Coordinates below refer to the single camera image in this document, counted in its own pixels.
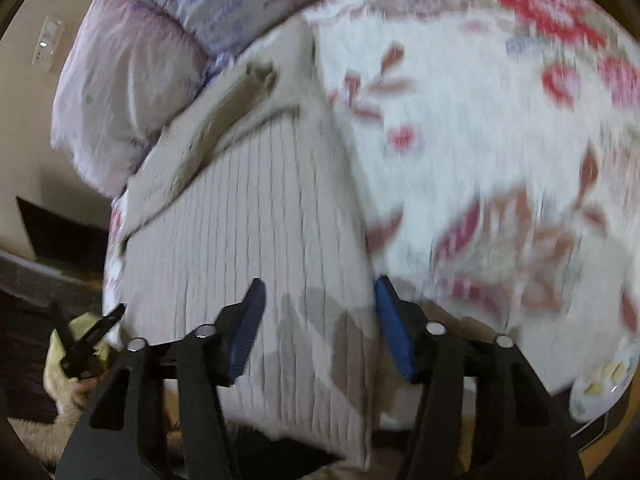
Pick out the pale pink pillow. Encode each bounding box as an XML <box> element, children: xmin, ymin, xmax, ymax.
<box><xmin>51</xmin><ymin>0</ymin><xmax>208</xmax><ymax>198</ymax></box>

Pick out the white wall switch plate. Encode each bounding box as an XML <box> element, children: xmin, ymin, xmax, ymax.
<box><xmin>32</xmin><ymin>15</ymin><xmax>65</xmax><ymax>72</ymax></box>

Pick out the floral bed sheet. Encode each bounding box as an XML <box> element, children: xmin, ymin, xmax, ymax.
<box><xmin>102</xmin><ymin>0</ymin><xmax>640</xmax><ymax>424</ymax></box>

